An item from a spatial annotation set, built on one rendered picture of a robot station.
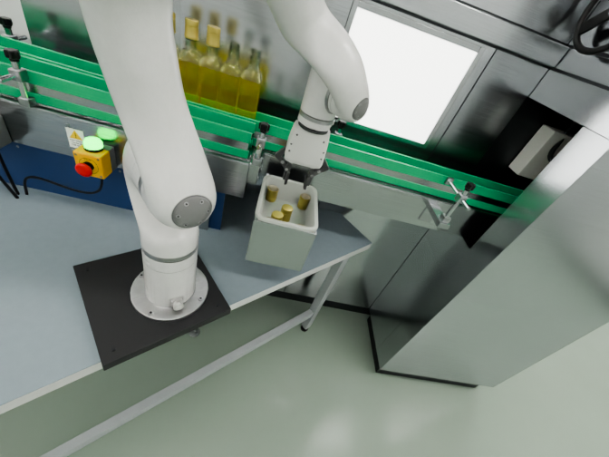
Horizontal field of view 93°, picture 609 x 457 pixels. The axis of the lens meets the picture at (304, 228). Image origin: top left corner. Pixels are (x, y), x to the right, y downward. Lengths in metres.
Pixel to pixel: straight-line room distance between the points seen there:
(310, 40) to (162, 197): 0.36
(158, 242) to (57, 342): 0.34
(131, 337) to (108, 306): 0.11
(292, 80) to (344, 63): 0.50
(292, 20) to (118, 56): 0.27
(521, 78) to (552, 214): 0.47
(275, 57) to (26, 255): 0.90
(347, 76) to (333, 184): 0.49
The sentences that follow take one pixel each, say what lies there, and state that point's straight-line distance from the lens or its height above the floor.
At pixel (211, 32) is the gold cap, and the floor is 1.32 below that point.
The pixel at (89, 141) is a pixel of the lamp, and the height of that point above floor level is 1.02.
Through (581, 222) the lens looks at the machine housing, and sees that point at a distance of 1.21.
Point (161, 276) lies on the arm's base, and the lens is 0.74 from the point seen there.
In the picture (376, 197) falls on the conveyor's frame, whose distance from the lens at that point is 1.06.
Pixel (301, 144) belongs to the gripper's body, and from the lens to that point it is 0.73.
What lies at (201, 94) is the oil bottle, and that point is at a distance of 0.98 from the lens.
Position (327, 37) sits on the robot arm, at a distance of 0.59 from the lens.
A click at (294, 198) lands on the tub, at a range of 0.96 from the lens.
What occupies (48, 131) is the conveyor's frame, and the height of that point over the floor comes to 0.99.
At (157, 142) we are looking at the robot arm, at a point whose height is 1.25.
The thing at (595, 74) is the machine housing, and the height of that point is 1.52.
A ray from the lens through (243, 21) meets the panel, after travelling 1.06.
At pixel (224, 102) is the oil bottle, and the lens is 0.97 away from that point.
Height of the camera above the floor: 1.49
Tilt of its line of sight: 39 degrees down
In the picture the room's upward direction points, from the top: 21 degrees clockwise
